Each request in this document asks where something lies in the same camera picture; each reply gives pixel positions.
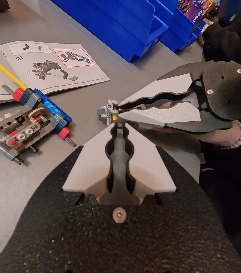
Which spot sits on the person's right forearm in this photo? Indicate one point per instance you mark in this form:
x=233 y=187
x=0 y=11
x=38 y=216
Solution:
x=229 y=181

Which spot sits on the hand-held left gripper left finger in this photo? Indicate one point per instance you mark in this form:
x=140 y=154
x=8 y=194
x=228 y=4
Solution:
x=86 y=170

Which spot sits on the person's right hand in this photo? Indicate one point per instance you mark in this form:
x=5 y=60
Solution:
x=216 y=138

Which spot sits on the toy shock absorber with spring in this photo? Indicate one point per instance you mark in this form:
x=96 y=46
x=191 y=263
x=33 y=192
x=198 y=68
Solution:
x=121 y=110

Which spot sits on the toy car chassis assembly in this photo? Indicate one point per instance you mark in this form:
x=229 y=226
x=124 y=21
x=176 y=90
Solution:
x=48 y=102

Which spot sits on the grey toy connector assembly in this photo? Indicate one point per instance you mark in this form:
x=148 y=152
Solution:
x=112 y=106

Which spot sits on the black fleece garment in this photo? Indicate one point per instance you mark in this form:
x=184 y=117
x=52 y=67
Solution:
x=229 y=36

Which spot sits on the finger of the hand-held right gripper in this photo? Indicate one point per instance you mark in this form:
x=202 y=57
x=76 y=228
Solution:
x=165 y=85
x=176 y=113

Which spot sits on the open instruction booklet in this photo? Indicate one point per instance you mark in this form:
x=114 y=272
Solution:
x=69 y=64

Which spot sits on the large blue storage bin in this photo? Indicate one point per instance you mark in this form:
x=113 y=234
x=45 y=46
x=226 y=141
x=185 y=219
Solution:
x=112 y=25

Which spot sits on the purple toy box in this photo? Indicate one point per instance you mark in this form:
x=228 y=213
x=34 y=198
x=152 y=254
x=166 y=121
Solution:
x=197 y=12

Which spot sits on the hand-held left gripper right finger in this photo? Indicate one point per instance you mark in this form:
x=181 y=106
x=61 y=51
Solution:
x=152 y=170

